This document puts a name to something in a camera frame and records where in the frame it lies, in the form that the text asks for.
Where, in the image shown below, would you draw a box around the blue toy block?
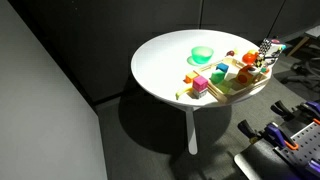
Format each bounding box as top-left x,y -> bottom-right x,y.
215,62 -> 230,73

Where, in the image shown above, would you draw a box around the purple clamp with orange handle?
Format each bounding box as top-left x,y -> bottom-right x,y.
237,119 -> 300,152

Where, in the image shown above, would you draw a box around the wooden tray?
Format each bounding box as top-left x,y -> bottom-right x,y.
194,56 -> 271,104

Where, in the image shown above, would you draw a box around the yellow toy banana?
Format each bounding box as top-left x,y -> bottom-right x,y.
175,87 -> 194,101

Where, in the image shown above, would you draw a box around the orange toy block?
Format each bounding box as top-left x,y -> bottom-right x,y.
183,71 -> 199,84

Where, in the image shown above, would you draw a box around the purple and black clamp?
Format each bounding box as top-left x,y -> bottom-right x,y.
270,99 -> 320,126

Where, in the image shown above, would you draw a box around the green plastic bowl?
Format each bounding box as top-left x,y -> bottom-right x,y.
190,45 -> 215,65

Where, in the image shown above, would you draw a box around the white table leg base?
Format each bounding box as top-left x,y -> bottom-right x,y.
184,106 -> 199,156

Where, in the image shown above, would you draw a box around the wooden leg desk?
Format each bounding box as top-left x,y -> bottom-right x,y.
287,24 -> 320,58

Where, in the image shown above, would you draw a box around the red round toy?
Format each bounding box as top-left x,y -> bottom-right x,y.
242,52 -> 259,65

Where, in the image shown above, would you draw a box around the lime toy block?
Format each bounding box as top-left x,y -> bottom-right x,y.
218,79 -> 234,94

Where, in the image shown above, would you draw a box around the green toy block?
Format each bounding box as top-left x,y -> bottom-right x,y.
209,69 -> 227,84

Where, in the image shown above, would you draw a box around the black mounting platform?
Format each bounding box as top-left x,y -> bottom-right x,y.
233,143 -> 301,180

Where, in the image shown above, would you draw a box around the grey perforated board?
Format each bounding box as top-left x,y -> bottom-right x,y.
275,121 -> 320,174

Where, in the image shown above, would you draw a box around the white patterned fabric cube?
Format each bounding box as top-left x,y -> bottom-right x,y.
254,53 -> 279,73

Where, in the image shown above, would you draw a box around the black fabric letter cube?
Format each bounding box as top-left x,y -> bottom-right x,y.
259,38 -> 287,58

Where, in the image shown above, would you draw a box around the orange fabric cube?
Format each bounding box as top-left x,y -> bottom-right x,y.
234,64 -> 264,86

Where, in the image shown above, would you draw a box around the white toy block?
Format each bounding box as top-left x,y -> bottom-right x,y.
192,87 -> 208,99

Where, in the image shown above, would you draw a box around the pink toy block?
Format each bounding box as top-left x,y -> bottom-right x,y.
192,75 -> 209,92

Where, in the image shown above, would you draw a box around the small purple clamp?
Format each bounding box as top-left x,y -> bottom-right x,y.
304,159 -> 320,178

